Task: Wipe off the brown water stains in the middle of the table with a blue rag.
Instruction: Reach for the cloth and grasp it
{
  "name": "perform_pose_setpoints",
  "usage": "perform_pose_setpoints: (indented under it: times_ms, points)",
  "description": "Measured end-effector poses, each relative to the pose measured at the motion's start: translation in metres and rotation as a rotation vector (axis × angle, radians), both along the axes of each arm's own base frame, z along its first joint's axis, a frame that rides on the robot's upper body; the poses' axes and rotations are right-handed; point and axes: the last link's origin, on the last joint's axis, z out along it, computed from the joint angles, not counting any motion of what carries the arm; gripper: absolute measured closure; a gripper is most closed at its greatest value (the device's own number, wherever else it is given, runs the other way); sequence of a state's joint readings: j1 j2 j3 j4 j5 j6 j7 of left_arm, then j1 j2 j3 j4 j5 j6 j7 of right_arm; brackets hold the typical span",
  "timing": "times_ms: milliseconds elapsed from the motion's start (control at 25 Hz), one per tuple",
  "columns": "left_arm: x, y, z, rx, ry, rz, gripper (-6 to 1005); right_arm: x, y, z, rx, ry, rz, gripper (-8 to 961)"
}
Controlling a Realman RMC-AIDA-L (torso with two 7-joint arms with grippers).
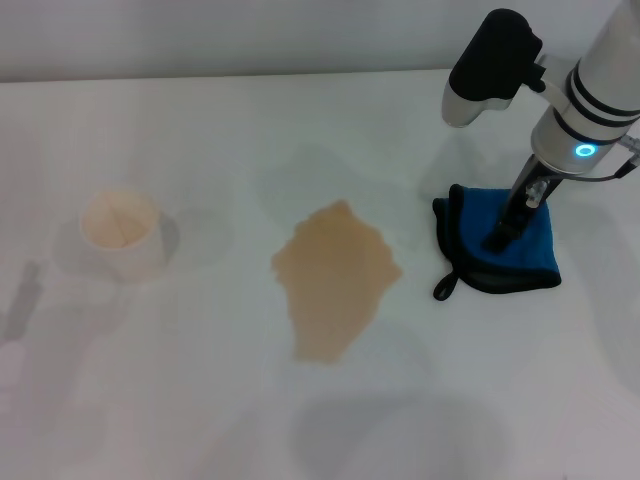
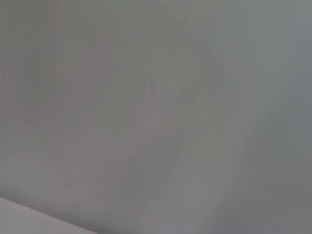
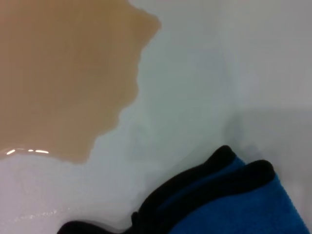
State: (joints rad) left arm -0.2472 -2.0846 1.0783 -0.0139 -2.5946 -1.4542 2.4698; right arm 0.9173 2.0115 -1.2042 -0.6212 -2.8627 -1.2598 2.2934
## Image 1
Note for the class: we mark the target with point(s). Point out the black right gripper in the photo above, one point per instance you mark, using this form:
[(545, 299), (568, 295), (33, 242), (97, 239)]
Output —
[(525, 200)]

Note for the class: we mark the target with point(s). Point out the blue rag with black trim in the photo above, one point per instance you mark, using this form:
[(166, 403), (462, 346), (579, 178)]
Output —
[(475, 225)]

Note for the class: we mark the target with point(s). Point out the white paper cup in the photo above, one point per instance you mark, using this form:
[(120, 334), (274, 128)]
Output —
[(135, 255)]

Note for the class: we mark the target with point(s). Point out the brown water stain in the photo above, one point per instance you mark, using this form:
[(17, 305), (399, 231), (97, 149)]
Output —
[(335, 280)]

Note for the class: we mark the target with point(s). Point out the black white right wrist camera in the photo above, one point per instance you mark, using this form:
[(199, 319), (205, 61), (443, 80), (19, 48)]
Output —
[(490, 55)]

